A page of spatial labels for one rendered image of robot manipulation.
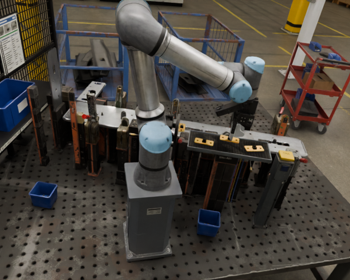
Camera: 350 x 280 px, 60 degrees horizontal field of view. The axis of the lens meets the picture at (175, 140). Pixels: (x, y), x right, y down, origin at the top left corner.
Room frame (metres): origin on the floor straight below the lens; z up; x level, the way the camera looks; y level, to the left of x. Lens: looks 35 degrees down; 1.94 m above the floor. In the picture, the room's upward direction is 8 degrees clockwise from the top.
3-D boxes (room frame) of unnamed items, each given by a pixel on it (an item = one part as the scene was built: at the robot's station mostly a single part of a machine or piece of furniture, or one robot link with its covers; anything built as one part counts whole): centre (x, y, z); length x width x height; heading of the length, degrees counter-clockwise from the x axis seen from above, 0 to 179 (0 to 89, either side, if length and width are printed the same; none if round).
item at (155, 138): (0.92, 0.07, 1.27); 0.13 x 0.12 x 0.14; 12
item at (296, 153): (1.28, -0.61, 0.88); 0.11 x 0.10 x 0.36; 177
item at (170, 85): (4.04, -0.08, 0.47); 1.20 x 0.80 x 0.95; 18
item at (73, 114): (1.34, 0.54, 0.95); 0.03 x 0.01 x 0.50; 87
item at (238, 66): (1.08, -0.16, 1.51); 0.11 x 0.11 x 0.08; 12
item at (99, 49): (3.71, 1.17, 0.47); 1.20 x 0.80 x 0.95; 16
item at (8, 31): (1.62, 0.98, 1.30); 0.23 x 0.02 x 0.31; 177
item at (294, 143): (1.48, -0.05, 1.00); 1.38 x 0.22 x 0.02; 87
